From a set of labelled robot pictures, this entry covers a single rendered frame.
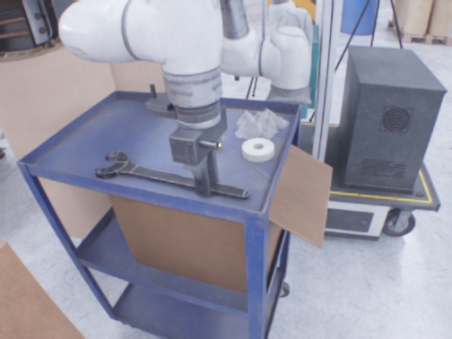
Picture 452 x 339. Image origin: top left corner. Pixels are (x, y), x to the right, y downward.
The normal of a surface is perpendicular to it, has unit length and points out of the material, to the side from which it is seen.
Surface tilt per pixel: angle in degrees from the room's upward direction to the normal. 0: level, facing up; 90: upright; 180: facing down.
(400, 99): 90
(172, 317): 0
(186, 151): 90
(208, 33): 91
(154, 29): 90
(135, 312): 0
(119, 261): 0
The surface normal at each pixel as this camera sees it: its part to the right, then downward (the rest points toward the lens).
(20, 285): 0.97, 0.10
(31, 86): 0.00, 0.60
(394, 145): -0.25, 0.59
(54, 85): 0.55, 0.47
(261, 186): -0.07, -0.80
